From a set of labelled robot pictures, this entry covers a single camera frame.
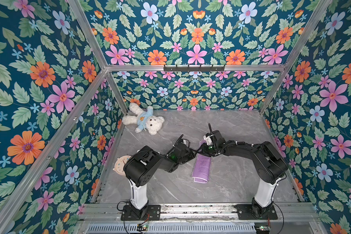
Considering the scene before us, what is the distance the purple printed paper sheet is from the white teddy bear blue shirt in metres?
0.37

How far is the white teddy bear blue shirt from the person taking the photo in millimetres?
1040

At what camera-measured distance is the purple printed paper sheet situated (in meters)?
0.84
